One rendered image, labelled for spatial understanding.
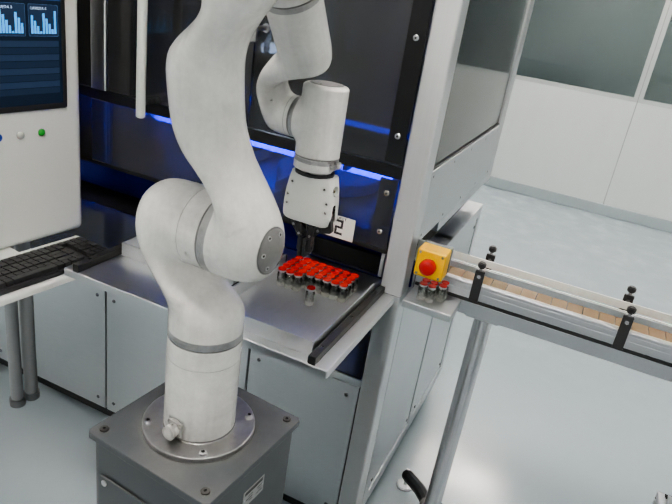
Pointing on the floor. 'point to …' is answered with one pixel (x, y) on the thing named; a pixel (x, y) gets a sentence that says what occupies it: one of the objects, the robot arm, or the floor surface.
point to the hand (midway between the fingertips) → (305, 245)
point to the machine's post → (404, 235)
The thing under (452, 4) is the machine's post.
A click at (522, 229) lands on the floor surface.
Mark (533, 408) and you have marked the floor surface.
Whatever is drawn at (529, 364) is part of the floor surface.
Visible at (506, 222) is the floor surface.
